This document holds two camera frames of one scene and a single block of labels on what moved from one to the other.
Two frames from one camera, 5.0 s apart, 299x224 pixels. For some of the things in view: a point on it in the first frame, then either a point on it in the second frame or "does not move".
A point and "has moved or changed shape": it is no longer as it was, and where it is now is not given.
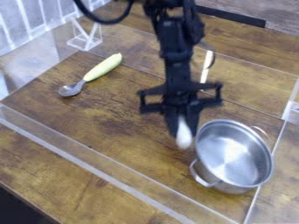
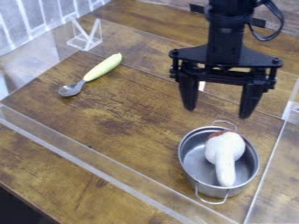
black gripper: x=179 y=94 -> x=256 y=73
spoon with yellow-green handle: x=69 y=89 does not move
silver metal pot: x=234 y=159 has moved or changed shape
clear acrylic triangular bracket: x=87 y=35 does not move
